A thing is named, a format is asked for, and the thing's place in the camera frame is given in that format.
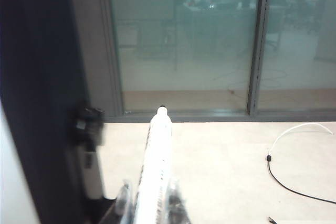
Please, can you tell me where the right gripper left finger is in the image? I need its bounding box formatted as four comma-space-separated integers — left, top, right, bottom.
115, 179, 135, 224

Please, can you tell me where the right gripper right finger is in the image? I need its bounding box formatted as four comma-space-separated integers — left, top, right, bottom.
167, 178, 192, 224

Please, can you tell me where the white whiteboard marker pen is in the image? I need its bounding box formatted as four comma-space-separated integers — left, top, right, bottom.
133, 105, 174, 224

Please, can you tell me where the black pen holder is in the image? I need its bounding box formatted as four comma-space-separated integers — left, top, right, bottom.
72, 100, 106, 147

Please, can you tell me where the frosted glass window pane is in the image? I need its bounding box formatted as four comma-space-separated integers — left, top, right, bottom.
107, 0, 262, 113
256, 0, 336, 112

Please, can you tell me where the black cable with plug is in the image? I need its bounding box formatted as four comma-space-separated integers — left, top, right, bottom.
265, 154, 336, 205

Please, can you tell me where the white whiteboard with black frame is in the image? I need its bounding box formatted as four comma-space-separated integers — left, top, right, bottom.
0, 100, 41, 224

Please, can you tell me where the white cable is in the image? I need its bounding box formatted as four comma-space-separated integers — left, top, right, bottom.
268, 123, 335, 156

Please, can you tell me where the black whiteboard stand post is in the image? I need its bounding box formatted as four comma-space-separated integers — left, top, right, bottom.
0, 0, 116, 224

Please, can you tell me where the grey window frame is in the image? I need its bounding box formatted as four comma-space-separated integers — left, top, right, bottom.
97, 0, 336, 124

